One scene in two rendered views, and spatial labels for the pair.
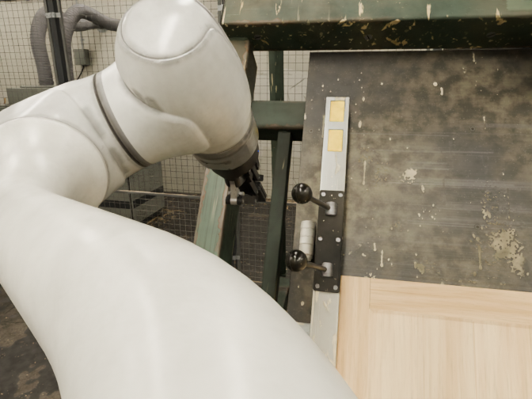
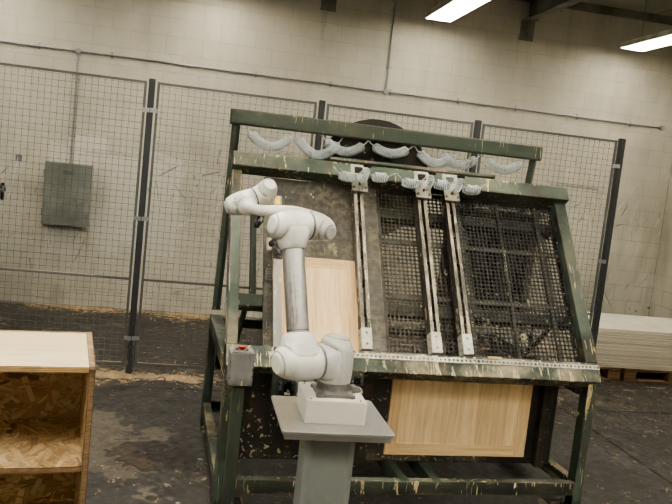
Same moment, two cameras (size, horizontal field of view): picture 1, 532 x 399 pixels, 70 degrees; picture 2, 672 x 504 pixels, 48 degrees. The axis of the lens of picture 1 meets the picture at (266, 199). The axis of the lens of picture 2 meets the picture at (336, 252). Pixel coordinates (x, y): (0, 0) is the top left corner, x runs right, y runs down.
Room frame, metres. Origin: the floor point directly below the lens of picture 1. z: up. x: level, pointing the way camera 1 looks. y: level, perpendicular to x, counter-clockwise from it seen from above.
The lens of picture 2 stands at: (-3.36, 1.35, 1.85)
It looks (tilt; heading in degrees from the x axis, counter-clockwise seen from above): 6 degrees down; 336
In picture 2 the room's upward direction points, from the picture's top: 6 degrees clockwise
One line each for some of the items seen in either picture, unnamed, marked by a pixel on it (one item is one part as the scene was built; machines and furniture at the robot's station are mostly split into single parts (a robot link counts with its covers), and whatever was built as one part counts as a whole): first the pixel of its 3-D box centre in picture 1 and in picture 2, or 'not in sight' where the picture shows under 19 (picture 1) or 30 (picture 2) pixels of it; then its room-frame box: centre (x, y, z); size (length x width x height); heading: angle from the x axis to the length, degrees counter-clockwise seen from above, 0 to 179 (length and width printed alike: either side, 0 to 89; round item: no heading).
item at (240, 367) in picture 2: not in sight; (240, 366); (0.18, 0.19, 0.84); 0.12 x 0.12 x 0.18; 79
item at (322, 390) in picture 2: not in sight; (337, 386); (-0.31, -0.12, 0.88); 0.22 x 0.18 x 0.06; 77
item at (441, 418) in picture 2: not in sight; (460, 411); (0.30, -1.25, 0.53); 0.90 x 0.02 x 0.55; 79
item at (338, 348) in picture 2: not in sight; (334, 357); (-0.31, -0.09, 1.02); 0.18 x 0.16 x 0.22; 101
